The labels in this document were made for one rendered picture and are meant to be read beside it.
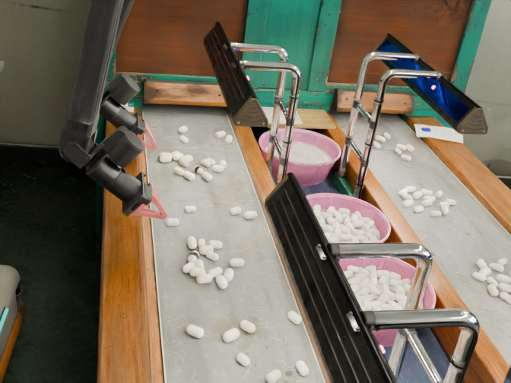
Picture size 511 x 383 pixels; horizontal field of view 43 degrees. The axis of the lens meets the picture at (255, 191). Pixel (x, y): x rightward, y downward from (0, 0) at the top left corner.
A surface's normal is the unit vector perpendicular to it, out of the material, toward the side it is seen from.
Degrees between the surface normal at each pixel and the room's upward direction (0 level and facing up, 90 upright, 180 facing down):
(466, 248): 0
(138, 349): 0
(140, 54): 90
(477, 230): 0
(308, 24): 90
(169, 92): 67
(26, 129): 90
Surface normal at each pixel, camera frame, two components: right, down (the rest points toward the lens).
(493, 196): 0.11, -0.87
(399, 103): 0.21, 0.10
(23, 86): 0.09, 0.50
